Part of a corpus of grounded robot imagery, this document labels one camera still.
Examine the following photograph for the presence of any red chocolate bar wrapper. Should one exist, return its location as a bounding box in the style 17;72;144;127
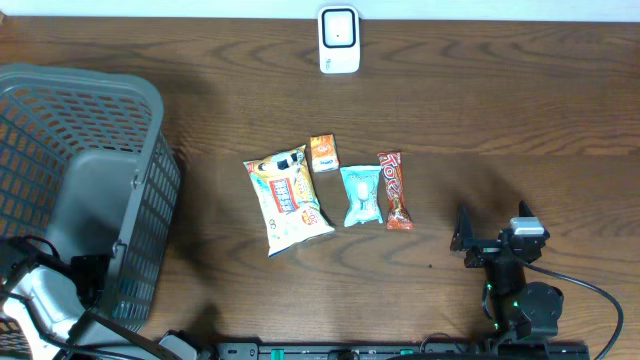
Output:
377;151;414;230

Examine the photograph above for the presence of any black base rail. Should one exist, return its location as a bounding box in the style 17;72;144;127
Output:
215;339;589;360

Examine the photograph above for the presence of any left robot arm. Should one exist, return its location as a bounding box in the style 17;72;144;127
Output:
1;236;211;360

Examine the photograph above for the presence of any black right camera cable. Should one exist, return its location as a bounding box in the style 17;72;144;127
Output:
504;239;626;360

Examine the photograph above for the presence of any grey plastic basket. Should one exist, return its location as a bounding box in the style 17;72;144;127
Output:
1;65;181;335

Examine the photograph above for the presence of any teal snack packet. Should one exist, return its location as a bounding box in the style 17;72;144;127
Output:
340;165;384;227

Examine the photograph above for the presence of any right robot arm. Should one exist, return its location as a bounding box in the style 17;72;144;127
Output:
450;202;564;340

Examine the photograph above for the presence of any black left camera cable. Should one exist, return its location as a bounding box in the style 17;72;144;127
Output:
0;234;101;360

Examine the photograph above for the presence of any yellow snack bag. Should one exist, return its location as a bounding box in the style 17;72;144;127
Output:
243;145;335;257

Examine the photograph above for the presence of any white barcode scanner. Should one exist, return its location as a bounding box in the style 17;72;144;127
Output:
317;5;361;74

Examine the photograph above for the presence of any black camera cable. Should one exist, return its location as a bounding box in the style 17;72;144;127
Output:
504;239;626;360
0;234;101;360

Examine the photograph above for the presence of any small orange box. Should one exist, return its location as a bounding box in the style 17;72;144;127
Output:
310;134;339;173

